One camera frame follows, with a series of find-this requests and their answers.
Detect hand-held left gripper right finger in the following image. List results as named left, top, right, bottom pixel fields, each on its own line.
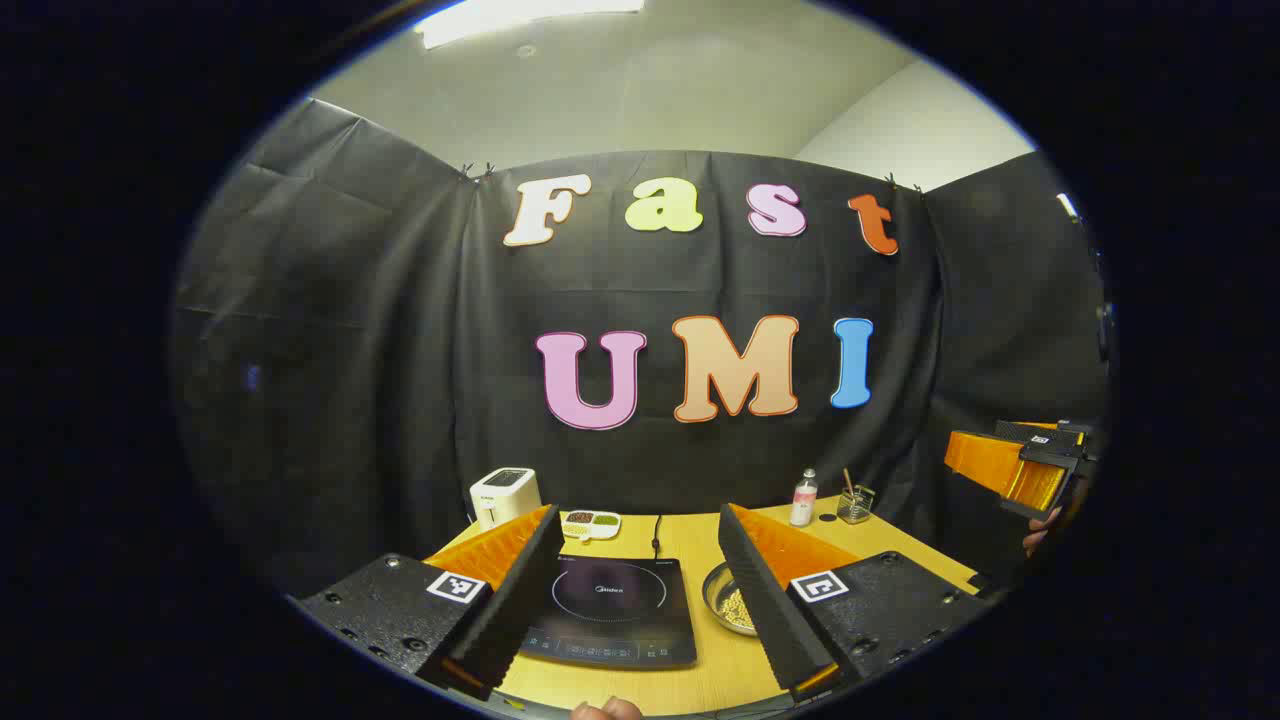
left=718, top=502, right=986, bottom=706

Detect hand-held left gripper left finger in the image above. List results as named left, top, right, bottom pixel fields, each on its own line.
left=298, top=504, right=566, bottom=701

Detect stainless steel pot black handles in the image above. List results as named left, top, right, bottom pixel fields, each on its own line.
left=702, top=561, right=759, bottom=638

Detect black induction cooktop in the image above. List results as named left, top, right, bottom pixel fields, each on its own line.
left=518, top=555, right=698, bottom=670

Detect white toaster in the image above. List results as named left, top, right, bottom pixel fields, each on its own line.
left=469, top=467, right=542, bottom=532

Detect white divided dish of beans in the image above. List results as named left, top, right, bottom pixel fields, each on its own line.
left=560, top=509, right=622, bottom=542

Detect ceiling light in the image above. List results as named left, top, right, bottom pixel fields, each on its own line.
left=415, top=0, right=646, bottom=49

